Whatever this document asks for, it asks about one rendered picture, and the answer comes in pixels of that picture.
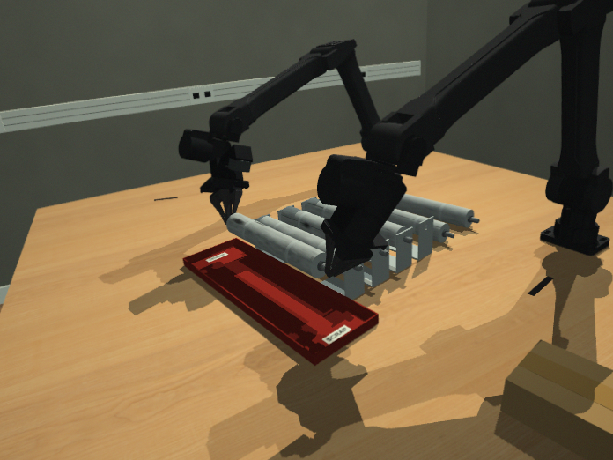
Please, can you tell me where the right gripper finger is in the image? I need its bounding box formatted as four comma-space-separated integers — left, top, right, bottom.
230, 189, 243, 216
210, 189, 230, 224

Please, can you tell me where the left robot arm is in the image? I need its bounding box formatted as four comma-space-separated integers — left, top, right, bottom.
317, 0, 613, 256

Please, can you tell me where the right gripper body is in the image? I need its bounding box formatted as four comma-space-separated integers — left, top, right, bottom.
200, 177, 249, 198

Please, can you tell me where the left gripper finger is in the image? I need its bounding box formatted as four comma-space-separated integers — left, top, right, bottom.
331, 253, 371, 277
325, 234, 357, 278

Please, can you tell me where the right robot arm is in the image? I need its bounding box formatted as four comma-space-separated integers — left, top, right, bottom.
179, 39, 380, 181

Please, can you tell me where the red rectangular tray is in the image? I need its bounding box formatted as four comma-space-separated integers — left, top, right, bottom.
182, 238, 379, 365

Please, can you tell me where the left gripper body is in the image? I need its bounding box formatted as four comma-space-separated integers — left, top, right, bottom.
321, 208, 388, 261

